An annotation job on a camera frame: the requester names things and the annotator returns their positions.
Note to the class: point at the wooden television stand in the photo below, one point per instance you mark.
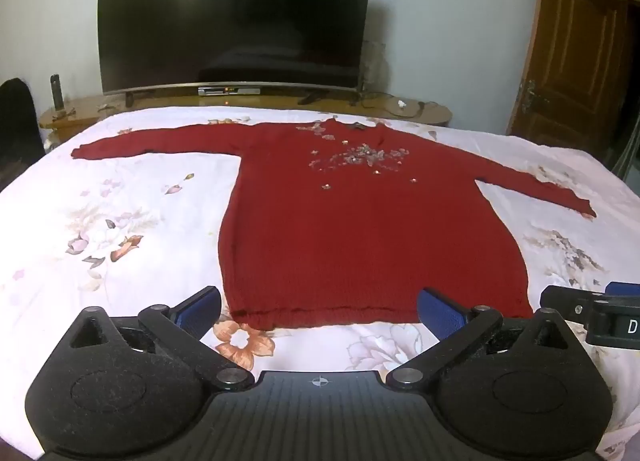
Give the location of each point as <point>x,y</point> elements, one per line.
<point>435,116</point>

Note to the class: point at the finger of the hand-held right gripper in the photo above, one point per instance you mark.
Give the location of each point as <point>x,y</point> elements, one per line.
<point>625,289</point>
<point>565,303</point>

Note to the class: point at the black television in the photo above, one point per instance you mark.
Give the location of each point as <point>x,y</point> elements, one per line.
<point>225,16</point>

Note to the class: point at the silver set-top box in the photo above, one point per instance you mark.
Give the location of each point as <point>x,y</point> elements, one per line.
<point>230,90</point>

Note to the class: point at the red knit sweater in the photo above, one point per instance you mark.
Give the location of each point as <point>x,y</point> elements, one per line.
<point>350,241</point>

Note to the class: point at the floral white bedsheet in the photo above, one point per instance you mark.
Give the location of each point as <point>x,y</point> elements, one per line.
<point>125,181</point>

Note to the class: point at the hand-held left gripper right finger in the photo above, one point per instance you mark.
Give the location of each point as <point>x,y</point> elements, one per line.
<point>440,312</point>

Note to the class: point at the brown wooden door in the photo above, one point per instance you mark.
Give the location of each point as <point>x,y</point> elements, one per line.
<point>570,66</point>

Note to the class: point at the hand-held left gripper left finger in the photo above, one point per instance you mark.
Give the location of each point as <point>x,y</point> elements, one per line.
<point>202,305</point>

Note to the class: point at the dark upright remote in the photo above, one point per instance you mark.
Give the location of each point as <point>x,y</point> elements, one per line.
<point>56,91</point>

